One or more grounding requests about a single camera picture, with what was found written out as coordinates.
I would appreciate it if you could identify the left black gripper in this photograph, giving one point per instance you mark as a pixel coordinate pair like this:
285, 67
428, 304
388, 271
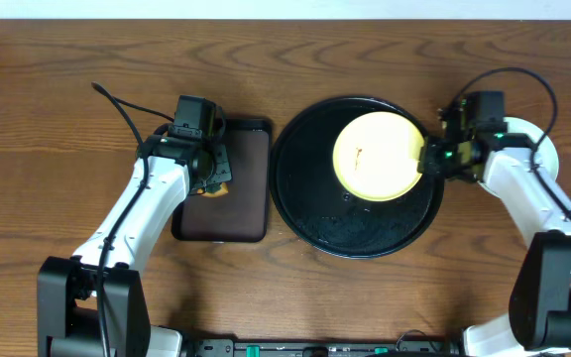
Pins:
219, 169

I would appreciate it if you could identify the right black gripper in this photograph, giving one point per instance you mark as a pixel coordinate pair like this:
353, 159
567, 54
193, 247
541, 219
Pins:
427, 163

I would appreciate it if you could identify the yellow green scrub sponge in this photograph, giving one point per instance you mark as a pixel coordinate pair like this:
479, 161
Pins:
215, 190

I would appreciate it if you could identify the light blue plate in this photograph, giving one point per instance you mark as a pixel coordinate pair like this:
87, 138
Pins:
547, 151

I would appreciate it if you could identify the yellow plate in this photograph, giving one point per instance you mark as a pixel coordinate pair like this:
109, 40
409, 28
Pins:
375, 156

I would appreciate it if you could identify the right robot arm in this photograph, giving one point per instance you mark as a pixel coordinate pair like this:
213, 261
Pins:
538, 321

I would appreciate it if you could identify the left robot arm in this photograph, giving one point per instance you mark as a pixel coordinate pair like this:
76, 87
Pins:
92, 303

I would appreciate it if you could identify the black rectangular water tray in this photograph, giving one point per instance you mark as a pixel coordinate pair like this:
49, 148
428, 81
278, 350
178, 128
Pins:
240, 214

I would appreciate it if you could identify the black round serving tray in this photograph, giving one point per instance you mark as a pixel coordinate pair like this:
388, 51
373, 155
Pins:
320, 210

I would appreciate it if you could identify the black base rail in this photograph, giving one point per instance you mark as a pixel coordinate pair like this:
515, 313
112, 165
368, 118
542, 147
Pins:
233, 348

